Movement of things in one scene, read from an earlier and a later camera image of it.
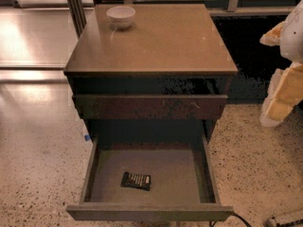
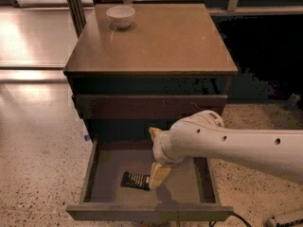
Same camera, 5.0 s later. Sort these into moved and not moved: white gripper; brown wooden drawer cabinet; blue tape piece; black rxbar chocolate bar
Moved: white gripper
Not moved: brown wooden drawer cabinet; blue tape piece; black rxbar chocolate bar
